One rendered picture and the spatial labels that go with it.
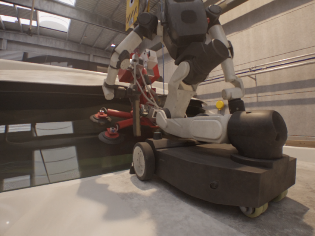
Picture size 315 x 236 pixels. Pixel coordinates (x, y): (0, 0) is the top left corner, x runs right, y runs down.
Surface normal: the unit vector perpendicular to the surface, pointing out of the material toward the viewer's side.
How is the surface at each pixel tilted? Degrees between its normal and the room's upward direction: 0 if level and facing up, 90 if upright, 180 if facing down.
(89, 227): 12
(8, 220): 47
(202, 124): 90
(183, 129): 90
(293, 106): 90
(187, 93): 121
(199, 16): 88
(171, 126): 102
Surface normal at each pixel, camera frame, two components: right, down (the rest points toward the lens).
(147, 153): 0.36, -0.58
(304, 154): -0.82, 0.00
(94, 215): -0.14, -0.99
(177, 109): 0.41, 0.51
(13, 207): 0.27, -0.76
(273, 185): 0.48, -0.01
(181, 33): 0.04, -0.04
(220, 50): 0.46, -0.33
